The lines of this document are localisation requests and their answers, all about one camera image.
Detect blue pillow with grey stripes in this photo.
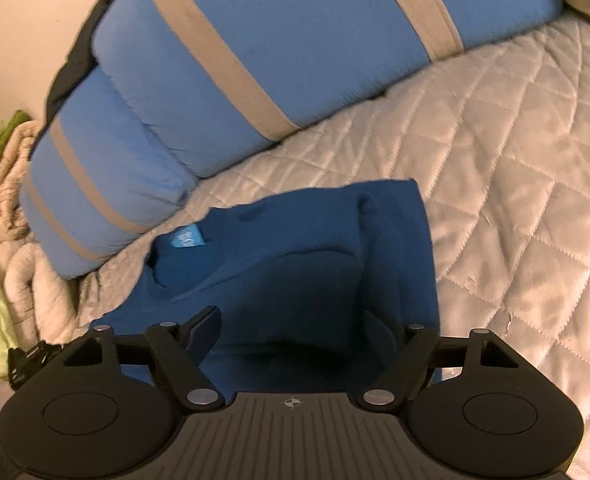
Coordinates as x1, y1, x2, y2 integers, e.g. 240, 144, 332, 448
92, 0, 565, 180
21, 67, 197, 281

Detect blue sweatshirt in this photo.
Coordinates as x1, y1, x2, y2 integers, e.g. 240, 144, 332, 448
90, 177, 443, 401

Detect pile of folded quilts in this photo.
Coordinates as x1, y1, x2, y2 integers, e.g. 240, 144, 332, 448
0, 120, 100, 348

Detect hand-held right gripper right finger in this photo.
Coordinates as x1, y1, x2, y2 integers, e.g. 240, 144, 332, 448
357, 309, 515, 413

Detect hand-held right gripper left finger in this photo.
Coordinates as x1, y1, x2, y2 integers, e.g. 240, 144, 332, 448
67, 305, 226, 413

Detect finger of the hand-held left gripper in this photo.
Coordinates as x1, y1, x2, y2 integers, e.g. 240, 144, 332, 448
6, 339, 64, 392

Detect black folded garment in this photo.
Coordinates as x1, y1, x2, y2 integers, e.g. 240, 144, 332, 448
45, 0, 136, 123

